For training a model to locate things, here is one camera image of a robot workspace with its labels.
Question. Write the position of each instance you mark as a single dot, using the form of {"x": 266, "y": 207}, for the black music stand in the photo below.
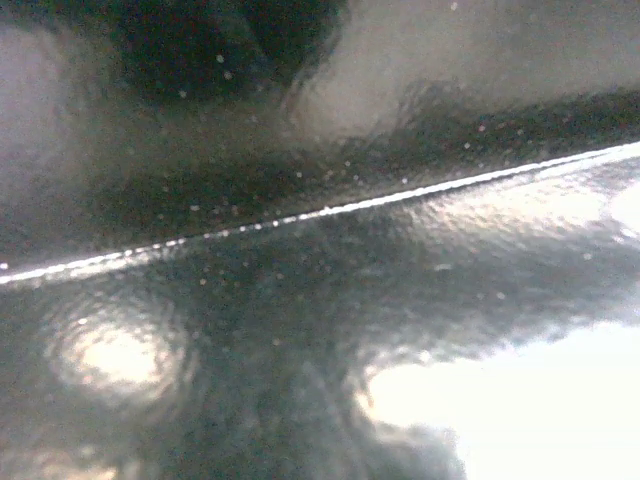
{"x": 319, "y": 239}

